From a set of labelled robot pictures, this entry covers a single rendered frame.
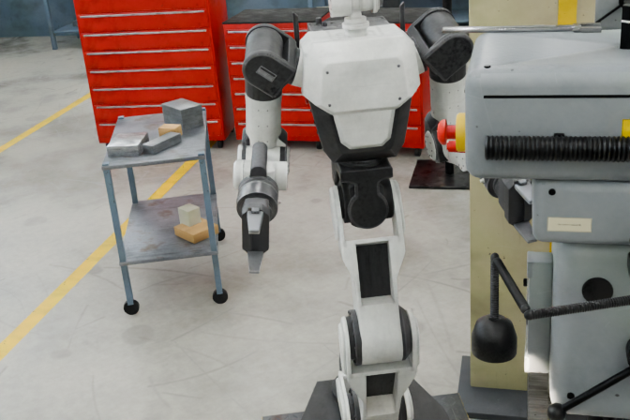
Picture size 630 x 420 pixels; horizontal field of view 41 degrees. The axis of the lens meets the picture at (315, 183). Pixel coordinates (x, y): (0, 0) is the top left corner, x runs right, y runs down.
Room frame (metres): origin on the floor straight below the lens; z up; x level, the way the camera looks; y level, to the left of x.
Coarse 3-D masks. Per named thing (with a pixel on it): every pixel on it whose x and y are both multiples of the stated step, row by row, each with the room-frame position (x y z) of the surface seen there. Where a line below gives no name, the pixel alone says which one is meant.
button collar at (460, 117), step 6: (462, 114) 1.21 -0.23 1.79; (462, 120) 1.20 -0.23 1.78; (456, 126) 1.19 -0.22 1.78; (462, 126) 1.19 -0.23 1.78; (456, 132) 1.19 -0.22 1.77; (462, 132) 1.18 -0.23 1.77; (456, 138) 1.19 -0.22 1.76; (462, 138) 1.18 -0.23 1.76; (456, 144) 1.19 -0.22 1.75; (462, 144) 1.19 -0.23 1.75; (462, 150) 1.19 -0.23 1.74
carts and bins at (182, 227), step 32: (128, 128) 4.33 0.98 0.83; (160, 128) 4.11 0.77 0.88; (192, 128) 4.24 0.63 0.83; (128, 160) 3.82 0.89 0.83; (160, 160) 3.79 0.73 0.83; (128, 224) 4.23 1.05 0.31; (160, 224) 4.19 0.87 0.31; (192, 224) 4.03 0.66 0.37; (128, 256) 3.83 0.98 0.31; (160, 256) 3.80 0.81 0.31; (192, 256) 3.79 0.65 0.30; (128, 288) 3.77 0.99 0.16
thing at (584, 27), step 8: (544, 24) 1.30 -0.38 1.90; (560, 24) 1.29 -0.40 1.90; (568, 24) 1.29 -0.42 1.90; (576, 24) 1.28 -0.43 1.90; (584, 24) 1.28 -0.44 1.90; (592, 24) 1.28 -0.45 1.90; (448, 32) 1.32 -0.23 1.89; (456, 32) 1.32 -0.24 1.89; (464, 32) 1.32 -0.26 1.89; (472, 32) 1.31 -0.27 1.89; (480, 32) 1.31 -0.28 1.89; (488, 32) 1.31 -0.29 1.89; (496, 32) 1.30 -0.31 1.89; (504, 32) 1.30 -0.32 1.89; (576, 32) 1.26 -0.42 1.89; (584, 32) 1.26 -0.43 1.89; (592, 32) 1.25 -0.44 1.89; (600, 32) 1.25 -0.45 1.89
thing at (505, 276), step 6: (498, 258) 1.12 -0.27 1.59; (498, 264) 1.10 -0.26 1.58; (498, 270) 1.09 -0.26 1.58; (504, 270) 1.08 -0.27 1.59; (504, 276) 1.07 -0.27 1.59; (510, 276) 1.07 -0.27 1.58; (504, 282) 1.06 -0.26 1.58; (510, 282) 1.04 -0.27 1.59; (510, 288) 1.03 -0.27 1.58; (516, 288) 1.03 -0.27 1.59; (516, 294) 1.01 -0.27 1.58; (516, 300) 1.00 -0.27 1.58; (522, 300) 0.99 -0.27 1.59; (522, 306) 0.98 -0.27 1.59; (528, 306) 0.98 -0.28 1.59; (522, 312) 0.98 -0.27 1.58
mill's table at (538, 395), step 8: (528, 376) 1.69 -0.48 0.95; (536, 376) 1.67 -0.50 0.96; (544, 376) 1.67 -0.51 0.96; (528, 384) 1.65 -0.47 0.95; (536, 384) 1.64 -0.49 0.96; (544, 384) 1.64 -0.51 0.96; (528, 392) 1.63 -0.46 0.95; (536, 392) 1.61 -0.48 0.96; (544, 392) 1.61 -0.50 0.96; (528, 400) 1.59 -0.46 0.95; (536, 400) 1.58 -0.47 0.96; (544, 400) 1.58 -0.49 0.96; (528, 408) 1.57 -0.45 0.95; (536, 408) 1.55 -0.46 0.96; (544, 408) 1.55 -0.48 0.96; (528, 416) 1.54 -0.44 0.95; (536, 416) 1.52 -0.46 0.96; (544, 416) 1.52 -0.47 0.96
